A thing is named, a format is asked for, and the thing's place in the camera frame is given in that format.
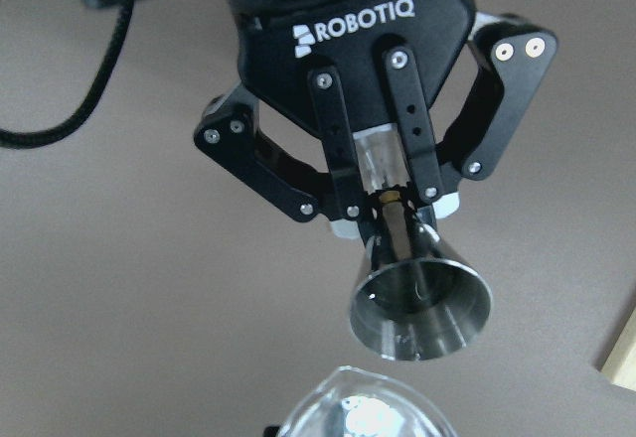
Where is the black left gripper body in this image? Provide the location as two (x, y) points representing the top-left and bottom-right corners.
(228, 0), (476, 136)

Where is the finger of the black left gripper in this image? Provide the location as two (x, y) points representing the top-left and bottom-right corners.
(382, 12), (557, 219)
(194, 67), (368, 238)

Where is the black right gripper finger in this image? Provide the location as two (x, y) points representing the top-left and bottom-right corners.
(262, 426), (279, 437)

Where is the small glass measuring cup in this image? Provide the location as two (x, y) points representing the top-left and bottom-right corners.
(274, 365), (457, 436)

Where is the steel jigger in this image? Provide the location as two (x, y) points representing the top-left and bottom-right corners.
(349, 191), (492, 362)

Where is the wooden cutting board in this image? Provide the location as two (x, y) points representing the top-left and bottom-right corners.
(600, 310), (635, 391)

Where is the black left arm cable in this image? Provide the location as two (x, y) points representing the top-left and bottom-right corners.
(0, 0), (135, 149)

